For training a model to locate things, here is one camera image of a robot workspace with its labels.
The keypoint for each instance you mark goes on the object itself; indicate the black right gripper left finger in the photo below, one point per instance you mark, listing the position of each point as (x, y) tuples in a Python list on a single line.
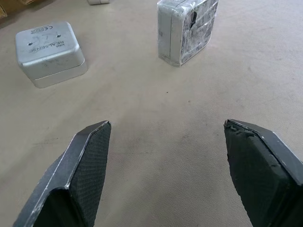
[(71, 179)]

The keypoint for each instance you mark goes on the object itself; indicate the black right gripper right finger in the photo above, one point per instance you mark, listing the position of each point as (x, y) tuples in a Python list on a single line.
[(262, 179)]

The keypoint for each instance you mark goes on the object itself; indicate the silver RealSense box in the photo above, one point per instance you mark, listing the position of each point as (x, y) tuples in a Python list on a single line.
[(48, 50)]

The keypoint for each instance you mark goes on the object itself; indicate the plastic-wrapped grey box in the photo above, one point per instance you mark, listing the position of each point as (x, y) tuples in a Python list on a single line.
[(182, 30)]

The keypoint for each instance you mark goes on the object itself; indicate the small white object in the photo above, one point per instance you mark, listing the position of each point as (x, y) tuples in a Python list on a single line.
[(98, 2)]

